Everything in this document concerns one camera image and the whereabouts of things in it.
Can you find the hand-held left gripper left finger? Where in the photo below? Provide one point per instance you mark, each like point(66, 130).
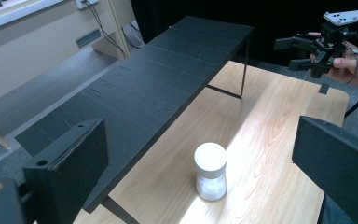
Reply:
point(71, 161)

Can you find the white ledge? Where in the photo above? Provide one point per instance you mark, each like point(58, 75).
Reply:
point(15, 14)

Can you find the white lidded jar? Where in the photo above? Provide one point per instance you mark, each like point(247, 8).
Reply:
point(210, 168)

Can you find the grey wall vent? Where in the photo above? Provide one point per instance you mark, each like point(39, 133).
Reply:
point(88, 38)

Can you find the black desk shelf riser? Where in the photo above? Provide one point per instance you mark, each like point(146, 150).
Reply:
point(155, 81)

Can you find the black curtain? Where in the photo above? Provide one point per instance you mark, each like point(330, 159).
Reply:
point(279, 18)

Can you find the white wall socket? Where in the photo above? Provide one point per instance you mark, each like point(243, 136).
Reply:
point(85, 3)

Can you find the beige wooden furniture panel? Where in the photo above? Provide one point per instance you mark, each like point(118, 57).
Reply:
point(118, 28)

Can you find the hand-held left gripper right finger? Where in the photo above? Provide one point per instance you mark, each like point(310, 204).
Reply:
point(338, 161)

